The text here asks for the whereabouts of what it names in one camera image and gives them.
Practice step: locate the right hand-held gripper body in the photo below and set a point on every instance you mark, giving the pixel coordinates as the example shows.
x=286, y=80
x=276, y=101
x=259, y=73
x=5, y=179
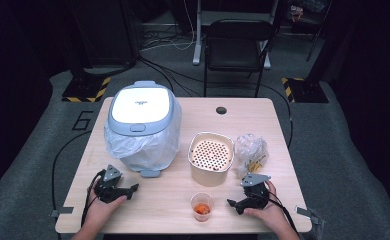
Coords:
x=256, y=195

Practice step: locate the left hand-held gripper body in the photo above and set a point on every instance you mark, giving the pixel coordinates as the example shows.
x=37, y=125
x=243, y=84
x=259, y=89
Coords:
x=108, y=190

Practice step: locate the beige perforated strainer basket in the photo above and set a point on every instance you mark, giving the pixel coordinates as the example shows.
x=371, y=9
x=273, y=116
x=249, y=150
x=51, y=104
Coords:
x=211, y=173

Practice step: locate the white plastic bin liner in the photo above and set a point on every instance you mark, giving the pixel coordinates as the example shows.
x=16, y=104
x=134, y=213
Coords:
x=143, y=150

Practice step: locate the clear plastic bag with wrappers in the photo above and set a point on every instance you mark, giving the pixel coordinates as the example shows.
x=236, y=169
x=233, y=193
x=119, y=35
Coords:
x=249, y=150

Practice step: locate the white and grey-blue trash can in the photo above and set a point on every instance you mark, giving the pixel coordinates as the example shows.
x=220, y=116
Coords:
x=139, y=105

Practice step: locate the person's left hand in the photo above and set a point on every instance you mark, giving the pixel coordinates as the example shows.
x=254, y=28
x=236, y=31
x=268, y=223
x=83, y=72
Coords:
x=99, y=210

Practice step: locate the person's right hand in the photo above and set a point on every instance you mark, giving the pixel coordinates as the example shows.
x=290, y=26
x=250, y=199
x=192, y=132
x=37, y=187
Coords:
x=269, y=213

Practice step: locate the black hazard-striped stand base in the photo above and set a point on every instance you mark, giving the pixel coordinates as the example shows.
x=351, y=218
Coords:
x=306, y=91
x=83, y=90

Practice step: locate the black folding chair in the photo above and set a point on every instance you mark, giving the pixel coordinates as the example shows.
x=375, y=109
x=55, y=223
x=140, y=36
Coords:
x=236, y=43

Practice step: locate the grey metal table bracket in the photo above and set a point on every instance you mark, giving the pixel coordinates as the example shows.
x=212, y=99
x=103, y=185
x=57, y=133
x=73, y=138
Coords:
x=308, y=213
x=62, y=211

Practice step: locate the white metal desk frame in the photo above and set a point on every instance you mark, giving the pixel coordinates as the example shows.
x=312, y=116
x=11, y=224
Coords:
x=198, y=33

